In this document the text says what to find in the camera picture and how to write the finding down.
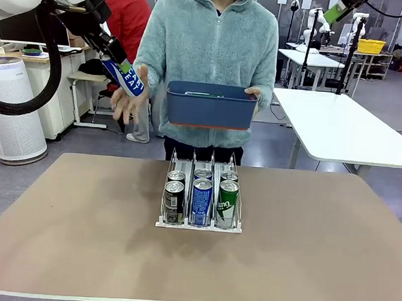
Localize black stand pole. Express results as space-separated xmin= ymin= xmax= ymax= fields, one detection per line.
xmin=298 ymin=8 xmax=322 ymax=93
xmin=333 ymin=15 xmax=367 ymax=98

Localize black left arm cable bundle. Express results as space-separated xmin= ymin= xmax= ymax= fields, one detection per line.
xmin=0 ymin=0 xmax=67 ymax=118

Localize person in red jacket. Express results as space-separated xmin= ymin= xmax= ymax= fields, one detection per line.
xmin=95 ymin=0 xmax=159 ymax=144

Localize teal sleeved left forearm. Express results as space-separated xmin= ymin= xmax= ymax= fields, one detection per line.
xmin=254 ymin=58 xmax=278 ymax=111

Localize teal sleeved right forearm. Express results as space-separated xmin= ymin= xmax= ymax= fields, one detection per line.
xmin=133 ymin=40 xmax=167 ymax=87

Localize person in teal fleece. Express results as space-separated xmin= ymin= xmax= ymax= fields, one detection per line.
xmin=129 ymin=0 xmax=282 ymax=153

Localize black computer monitor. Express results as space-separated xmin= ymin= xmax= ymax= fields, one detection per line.
xmin=0 ymin=12 xmax=72 ymax=47

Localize green soda can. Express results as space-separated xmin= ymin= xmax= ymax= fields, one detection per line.
xmin=215 ymin=180 xmax=240 ymax=229
xmin=219 ymin=170 xmax=240 ymax=184

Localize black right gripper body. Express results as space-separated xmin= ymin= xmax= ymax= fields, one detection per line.
xmin=339 ymin=0 xmax=371 ymax=12

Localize cardboard box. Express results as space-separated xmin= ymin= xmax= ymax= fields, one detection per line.
xmin=69 ymin=35 xmax=88 ymax=48

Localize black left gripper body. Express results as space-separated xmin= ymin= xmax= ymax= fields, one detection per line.
xmin=61 ymin=0 xmax=133 ymax=65

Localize white cabinet desk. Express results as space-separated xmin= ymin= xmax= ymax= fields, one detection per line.
xmin=20 ymin=42 xmax=92 ymax=143

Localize person left hand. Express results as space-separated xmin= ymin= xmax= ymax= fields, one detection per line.
xmin=243 ymin=86 xmax=263 ymax=110

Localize white background table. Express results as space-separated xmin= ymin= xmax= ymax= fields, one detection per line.
xmin=276 ymin=48 xmax=346 ymax=95

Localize blue plastic basket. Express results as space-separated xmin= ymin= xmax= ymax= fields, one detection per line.
xmin=164 ymin=79 xmax=260 ymax=132

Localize white air purifier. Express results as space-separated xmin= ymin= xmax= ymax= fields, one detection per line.
xmin=0 ymin=56 xmax=54 ymax=168

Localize white wire can dispenser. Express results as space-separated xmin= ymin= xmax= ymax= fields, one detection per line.
xmin=155 ymin=146 xmax=248 ymax=235

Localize black trousers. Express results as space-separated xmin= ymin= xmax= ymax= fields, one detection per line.
xmin=161 ymin=136 xmax=245 ymax=167

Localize black beverage can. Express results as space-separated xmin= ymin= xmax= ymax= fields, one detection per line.
xmin=167 ymin=170 xmax=187 ymax=187
xmin=162 ymin=180 xmax=187 ymax=225

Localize small beige side table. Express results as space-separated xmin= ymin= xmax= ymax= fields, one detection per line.
xmin=64 ymin=72 xmax=111 ymax=131

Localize yellow plastic crate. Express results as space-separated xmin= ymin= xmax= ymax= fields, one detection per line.
xmin=356 ymin=39 xmax=386 ymax=55

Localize large white table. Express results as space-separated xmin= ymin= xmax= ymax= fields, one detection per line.
xmin=267 ymin=87 xmax=402 ymax=180

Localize person right hand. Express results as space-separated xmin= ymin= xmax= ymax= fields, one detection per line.
xmin=109 ymin=63 xmax=151 ymax=127

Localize black hat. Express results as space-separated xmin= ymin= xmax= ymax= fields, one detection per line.
xmin=78 ymin=58 xmax=107 ymax=76

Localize blue Pocari Sweat can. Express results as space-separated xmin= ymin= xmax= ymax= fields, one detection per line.
xmin=190 ymin=178 xmax=214 ymax=227
xmin=194 ymin=168 xmax=213 ymax=182
xmin=100 ymin=58 xmax=148 ymax=99

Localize green dish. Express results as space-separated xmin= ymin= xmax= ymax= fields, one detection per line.
xmin=22 ymin=46 xmax=44 ymax=59

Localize wooden shelf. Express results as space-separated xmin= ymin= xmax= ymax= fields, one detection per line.
xmin=350 ymin=50 xmax=394 ymax=81

